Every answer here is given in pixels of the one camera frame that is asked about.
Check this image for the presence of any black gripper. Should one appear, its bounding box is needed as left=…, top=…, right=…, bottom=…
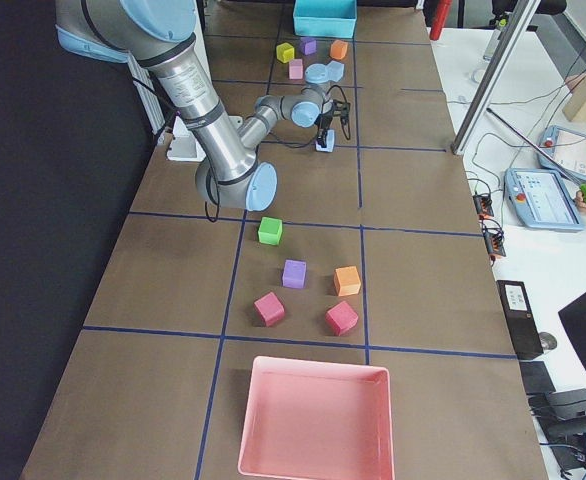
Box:
left=316, top=110, right=334, bottom=148

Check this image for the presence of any light blue foam block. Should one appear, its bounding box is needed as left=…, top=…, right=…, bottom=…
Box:
left=325, top=60, right=345, bottom=83
left=315, top=129, right=335, bottom=153

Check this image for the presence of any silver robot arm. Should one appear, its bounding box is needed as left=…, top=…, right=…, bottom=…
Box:
left=55, top=0, right=343, bottom=211

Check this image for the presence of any pink foam block left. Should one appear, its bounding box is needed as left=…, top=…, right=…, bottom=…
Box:
left=288, top=59, right=304, bottom=80

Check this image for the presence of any orange foam block left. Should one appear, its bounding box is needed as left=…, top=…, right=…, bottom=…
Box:
left=329, top=40, right=349, bottom=61

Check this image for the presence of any orange foam block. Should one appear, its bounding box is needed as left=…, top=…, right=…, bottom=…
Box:
left=333, top=266, right=362, bottom=297
left=329, top=40, right=349, bottom=61

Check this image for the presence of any purple foam block left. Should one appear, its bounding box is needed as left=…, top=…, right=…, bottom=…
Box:
left=299, top=37, right=317, bottom=56

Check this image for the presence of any purple foam block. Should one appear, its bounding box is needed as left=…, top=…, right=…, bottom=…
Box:
left=282, top=259, right=307, bottom=289
left=299, top=37, right=317, bottom=56

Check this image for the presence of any yellow foam block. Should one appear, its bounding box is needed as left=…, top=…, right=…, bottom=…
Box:
left=276, top=42, right=295, bottom=64

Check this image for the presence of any green foam block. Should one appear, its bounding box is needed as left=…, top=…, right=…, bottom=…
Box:
left=258, top=216, right=283, bottom=246

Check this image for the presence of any teal plastic bin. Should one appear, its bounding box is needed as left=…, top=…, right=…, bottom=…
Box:
left=293, top=0, right=357, bottom=39

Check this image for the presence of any purple foam block right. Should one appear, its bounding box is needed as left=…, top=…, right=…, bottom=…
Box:
left=282, top=259, right=307, bottom=289

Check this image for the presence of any orange foam block right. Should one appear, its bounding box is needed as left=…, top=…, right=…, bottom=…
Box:
left=333, top=266, right=362, bottom=297

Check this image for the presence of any red cylinder object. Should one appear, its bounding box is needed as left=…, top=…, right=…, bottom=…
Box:
left=429, top=0, right=452, bottom=41

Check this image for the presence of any crimson foam block near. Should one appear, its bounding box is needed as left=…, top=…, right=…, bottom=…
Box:
left=253, top=292, right=286, bottom=327

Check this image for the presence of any crimson foam block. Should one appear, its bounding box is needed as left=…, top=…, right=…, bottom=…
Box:
left=253, top=292, right=286, bottom=327
left=325, top=301, right=359, bottom=336

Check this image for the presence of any crimson foam block far right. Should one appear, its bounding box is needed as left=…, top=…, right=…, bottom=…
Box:
left=325, top=301, right=359, bottom=336

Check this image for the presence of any teach pendant near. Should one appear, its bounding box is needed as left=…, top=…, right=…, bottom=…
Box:
left=504, top=168, right=584, bottom=232

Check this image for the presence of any teach pendant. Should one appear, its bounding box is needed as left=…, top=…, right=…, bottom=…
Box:
left=540, top=125, right=586, bottom=182
left=504, top=168, right=584, bottom=232

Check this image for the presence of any black box with label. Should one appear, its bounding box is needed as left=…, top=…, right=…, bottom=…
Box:
left=496, top=280, right=543, bottom=360

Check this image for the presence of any teach pendant far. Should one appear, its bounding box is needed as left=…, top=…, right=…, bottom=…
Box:
left=540, top=125, right=586, bottom=182

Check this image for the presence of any pink plastic bin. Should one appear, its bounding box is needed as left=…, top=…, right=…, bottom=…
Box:
left=237, top=356, right=395, bottom=479

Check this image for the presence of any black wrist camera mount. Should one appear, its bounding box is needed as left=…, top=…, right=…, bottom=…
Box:
left=333, top=100, right=351, bottom=140

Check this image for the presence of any white pedestal column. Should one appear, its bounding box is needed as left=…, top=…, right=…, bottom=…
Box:
left=155, top=1, right=245, bottom=171

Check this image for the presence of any aluminium frame post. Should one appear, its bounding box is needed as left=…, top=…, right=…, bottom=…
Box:
left=451, top=0, right=541, bottom=155

